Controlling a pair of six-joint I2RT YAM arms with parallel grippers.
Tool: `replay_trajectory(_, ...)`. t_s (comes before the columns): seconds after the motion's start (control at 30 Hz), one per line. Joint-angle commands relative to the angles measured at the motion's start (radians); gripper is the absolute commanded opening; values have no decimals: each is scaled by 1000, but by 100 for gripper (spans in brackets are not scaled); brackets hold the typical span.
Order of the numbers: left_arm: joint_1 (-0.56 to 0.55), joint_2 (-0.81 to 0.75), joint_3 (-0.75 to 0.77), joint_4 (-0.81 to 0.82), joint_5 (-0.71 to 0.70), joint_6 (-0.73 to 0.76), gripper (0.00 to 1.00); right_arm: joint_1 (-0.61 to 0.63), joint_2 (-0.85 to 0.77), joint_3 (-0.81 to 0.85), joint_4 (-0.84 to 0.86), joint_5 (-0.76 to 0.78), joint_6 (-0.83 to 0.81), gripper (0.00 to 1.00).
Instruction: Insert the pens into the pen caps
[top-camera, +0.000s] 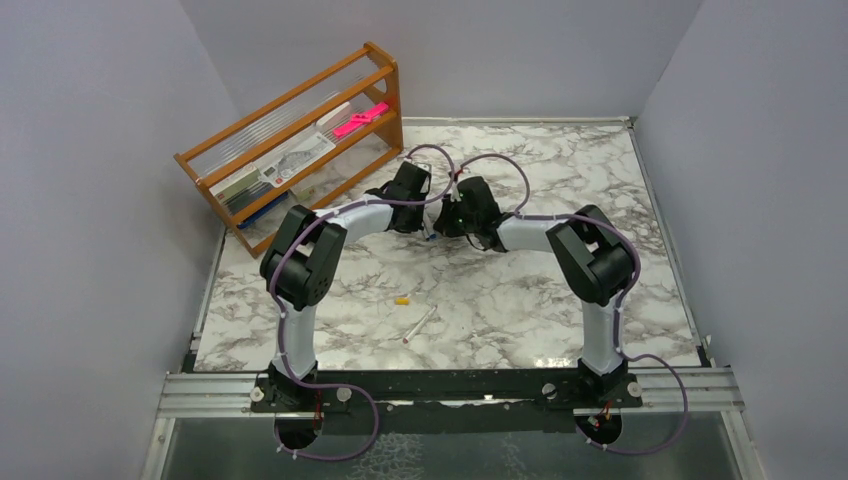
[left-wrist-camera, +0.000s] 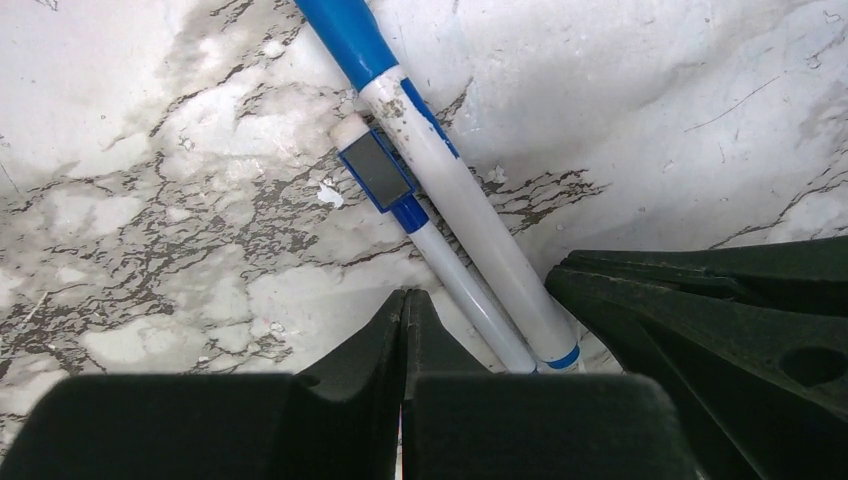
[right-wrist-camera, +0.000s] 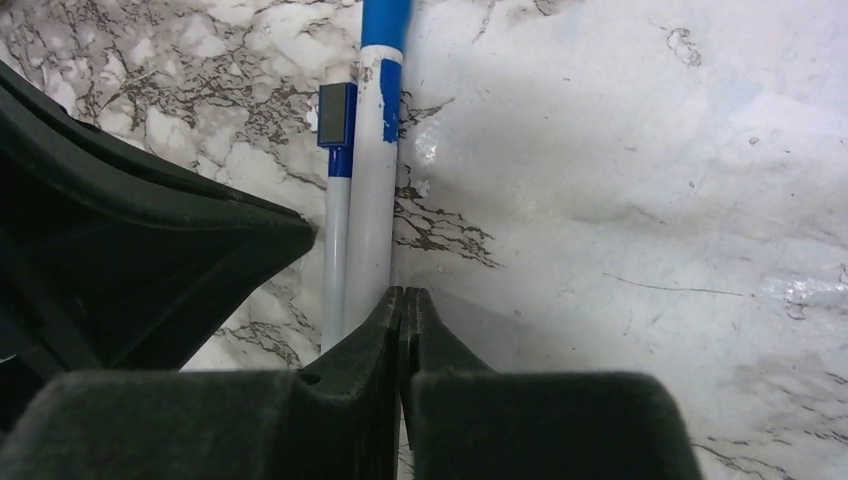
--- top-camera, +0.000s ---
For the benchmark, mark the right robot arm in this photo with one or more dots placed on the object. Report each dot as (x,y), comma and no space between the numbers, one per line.
(597,262)

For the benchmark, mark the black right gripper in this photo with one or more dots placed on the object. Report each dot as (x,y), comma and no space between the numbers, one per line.
(443,224)

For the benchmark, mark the black mounting rail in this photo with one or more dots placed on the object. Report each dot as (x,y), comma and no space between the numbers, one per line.
(353,402)

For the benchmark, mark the pink plastic tool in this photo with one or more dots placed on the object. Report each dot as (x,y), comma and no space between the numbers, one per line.
(359,120)

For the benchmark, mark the white calculator box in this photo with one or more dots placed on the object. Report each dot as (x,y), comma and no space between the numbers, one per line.
(291,157)

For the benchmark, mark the green white book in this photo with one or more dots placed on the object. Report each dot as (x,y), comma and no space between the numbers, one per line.
(239,190)

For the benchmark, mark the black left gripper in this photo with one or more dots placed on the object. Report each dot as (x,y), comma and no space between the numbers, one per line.
(414,224)

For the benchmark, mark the white eraser block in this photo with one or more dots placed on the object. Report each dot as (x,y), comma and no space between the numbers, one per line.
(339,115)

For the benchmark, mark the wooden shelf rack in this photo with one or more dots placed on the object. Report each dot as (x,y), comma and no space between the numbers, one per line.
(368,76)

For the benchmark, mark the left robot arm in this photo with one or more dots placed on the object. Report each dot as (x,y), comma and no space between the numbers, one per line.
(300,265)

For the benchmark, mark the white red-tipped marker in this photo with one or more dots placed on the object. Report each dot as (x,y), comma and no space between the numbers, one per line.
(419,325)

